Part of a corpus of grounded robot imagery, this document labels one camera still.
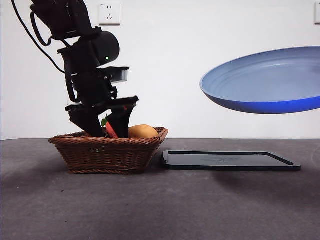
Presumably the blue round plate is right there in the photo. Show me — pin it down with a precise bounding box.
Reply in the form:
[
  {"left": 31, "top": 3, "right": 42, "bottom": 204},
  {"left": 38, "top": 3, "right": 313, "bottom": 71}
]
[{"left": 199, "top": 46, "right": 320, "bottom": 115}]

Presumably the orange toy carrot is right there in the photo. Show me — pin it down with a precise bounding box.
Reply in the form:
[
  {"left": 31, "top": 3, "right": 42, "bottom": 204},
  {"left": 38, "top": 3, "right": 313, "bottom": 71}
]
[{"left": 101, "top": 114, "right": 120, "bottom": 139}]

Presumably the yellow-brown potato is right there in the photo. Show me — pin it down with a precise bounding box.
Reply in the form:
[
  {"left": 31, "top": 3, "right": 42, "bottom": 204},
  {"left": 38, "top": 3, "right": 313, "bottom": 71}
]
[{"left": 127, "top": 124, "right": 160, "bottom": 139}]

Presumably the brown wicker basket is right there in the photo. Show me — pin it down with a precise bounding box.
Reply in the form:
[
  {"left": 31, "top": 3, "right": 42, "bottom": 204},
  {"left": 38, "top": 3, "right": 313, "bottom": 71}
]
[{"left": 48, "top": 126, "right": 169, "bottom": 175}]

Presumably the black rectangular tray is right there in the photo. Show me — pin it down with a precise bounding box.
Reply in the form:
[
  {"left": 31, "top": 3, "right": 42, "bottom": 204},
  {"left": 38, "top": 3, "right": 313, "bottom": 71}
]
[{"left": 161, "top": 150, "right": 302, "bottom": 172}]

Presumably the pale grey camera box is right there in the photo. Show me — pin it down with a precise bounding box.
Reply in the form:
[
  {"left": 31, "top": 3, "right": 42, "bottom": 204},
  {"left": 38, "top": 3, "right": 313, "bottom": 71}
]
[{"left": 107, "top": 66, "right": 130, "bottom": 84}]

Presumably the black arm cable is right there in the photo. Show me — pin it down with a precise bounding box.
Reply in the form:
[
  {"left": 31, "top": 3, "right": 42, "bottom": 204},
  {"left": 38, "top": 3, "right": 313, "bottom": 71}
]
[
  {"left": 30, "top": 11, "right": 55, "bottom": 47},
  {"left": 11, "top": 0, "right": 66, "bottom": 74}
]

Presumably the white wall socket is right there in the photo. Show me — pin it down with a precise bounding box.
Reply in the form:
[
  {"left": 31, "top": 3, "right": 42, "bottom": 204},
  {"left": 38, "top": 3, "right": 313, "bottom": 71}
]
[{"left": 99, "top": 3, "right": 121, "bottom": 26}]

